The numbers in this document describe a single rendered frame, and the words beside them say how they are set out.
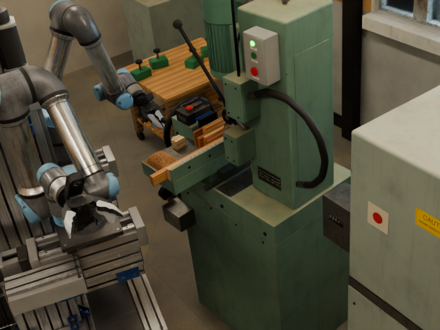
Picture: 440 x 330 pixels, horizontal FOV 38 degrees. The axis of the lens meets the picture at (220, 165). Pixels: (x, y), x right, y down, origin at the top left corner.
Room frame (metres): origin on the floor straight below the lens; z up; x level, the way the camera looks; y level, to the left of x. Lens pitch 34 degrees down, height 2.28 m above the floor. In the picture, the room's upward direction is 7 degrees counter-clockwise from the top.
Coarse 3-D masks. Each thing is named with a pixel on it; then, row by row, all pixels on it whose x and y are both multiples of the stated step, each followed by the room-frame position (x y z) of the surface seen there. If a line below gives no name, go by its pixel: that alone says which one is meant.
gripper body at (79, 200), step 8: (56, 200) 1.48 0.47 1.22; (64, 200) 1.48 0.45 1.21; (72, 200) 1.43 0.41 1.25; (80, 200) 1.42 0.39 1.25; (88, 200) 1.42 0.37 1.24; (80, 208) 1.39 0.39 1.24; (88, 208) 1.40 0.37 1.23; (80, 216) 1.40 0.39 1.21; (88, 216) 1.41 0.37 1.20; (80, 224) 1.40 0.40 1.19; (88, 224) 1.41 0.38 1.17; (96, 224) 1.42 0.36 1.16
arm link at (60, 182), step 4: (56, 180) 1.53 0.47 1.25; (60, 180) 1.52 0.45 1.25; (64, 180) 1.52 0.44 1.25; (52, 184) 1.52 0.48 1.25; (56, 184) 1.51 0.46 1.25; (60, 184) 1.50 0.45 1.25; (64, 184) 1.50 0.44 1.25; (52, 188) 1.51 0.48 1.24; (56, 188) 1.50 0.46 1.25; (52, 192) 1.50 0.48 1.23; (56, 192) 1.49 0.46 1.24; (52, 196) 1.51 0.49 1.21
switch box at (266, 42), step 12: (252, 36) 1.84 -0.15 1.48; (264, 36) 1.82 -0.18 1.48; (276, 36) 1.83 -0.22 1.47; (264, 48) 1.80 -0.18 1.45; (276, 48) 1.83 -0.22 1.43; (264, 60) 1.81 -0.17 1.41; (276, 60) 1.83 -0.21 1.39; (264, 72) 1.81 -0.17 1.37; (276, 72) 1.83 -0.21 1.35; (264, 84) 1.81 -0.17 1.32
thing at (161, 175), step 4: (216, 140) 2.13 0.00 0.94; (208, 144) 2.11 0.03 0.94; (200, 148) 2.09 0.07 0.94; (192, 152) 2.07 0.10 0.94; (184, 156) 2.04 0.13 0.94; (164, 168) 1.98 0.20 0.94; (156, 172) 1.96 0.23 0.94; (160, 172) 1.96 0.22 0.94; (164, 172) 1.96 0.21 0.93; (152, 176) 1.94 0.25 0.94; (156, 176) 1.94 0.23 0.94; (160, 176) 1.95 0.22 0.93; (164, 176) 1.96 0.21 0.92; (152, 180) 1.94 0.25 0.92; (156, 180) 1.94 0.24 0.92; (160, 180) 1.95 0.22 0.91; (164, 180) 1.96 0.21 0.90; (152, 184) 1.94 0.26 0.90; (156, 184) 1.94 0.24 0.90
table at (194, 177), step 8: (192, 144) 2.19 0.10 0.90; (168, 152) 2.15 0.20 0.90; (176, 152) 2.14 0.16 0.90; (184, 152) 2.14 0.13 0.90; (144, 160) 2.11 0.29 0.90; (216, 160) 2.06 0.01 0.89; (224, 160) 2.09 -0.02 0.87; (144, 168) 2.10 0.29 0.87; (152, 168) 2.05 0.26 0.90; (200, 168) 2.02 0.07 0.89; (208, 168) 2.04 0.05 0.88; (216, 168) 2.06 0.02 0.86; (184, 176) 1.97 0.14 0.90; (192, 176) 1.99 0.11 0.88; (200, 176) 2.02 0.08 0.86; (160, 184) 2.02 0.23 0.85; (168, 184) 1.97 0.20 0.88; (176, 184) 1.95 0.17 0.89; (184, 184) 1.97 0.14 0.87; (192, 184) 1.99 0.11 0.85; (176, 192) 1.94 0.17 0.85
